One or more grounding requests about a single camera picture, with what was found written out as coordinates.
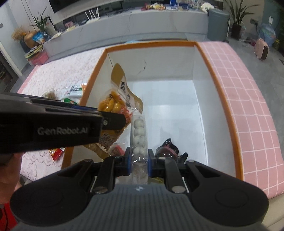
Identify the grey tv console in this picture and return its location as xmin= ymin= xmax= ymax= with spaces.
xmin=43 ymin=10 xmax=208 ymax=60

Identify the orange cardboard box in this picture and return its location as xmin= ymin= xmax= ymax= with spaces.
xmin=61 ymin=40 xmax=245 ymax=182

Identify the potted snake plant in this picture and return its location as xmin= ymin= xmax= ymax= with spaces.
xmin=224 ymin=0 xmax=259 ymax=40

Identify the white latiao snack packet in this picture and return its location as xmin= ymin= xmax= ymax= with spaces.
xmin=64 ymin=84 xmax=84 ymax=98

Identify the person left hand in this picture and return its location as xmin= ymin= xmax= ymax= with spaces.
xmin=0 ymin=153 xmax=24 ymax=205

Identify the left potted green plant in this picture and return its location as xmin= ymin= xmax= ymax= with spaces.
xmin=31 ymin=7 xmax=51 ymax=41

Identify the clear white balls packet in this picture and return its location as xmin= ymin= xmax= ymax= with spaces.
xmin=130 ymin=111 xmax=148 ymax=184

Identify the blue water jug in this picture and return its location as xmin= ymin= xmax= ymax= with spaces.
xmin=258 ymin=23 xmax=276 ymax=47

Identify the pink lace tablecloth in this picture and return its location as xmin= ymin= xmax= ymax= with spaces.
xmin=19 ymin=41 xmax=283 ymax=198

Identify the grey trash bin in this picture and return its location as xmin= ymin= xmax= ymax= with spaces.
xmin=207 ymin=8 xmax=231 ymax=41

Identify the tan chicken feet packet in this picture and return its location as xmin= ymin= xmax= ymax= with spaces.
xmin=85 ymin=64 xmax=143 ymax=159

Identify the green sausage stick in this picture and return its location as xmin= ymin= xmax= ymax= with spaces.
xmin=61 ymin=98 xmax=78 ymax=105

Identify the pink storage basket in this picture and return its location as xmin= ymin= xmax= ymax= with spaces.
xmin=29 ymin=51 xmax=49 ymax=66

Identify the red chicken snack packet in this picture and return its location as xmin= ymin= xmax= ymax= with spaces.
xmin=49 ymin=148 xmax=65 ymax=161

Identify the gold vase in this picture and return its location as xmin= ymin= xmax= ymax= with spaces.
xmin=24 ymin=31 xmax=39 ymax=49

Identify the dark black yellow snack packet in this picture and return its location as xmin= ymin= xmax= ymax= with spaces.
xmin=155 ymin=138 xmax=188 ymax=164

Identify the black wall television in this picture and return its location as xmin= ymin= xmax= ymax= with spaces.
xmin=49 ymin=0 xmax=118 ymax=13

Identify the white wifi router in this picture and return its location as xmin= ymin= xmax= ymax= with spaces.
xmin=85 ymin=8 xmax=100 ymax=24

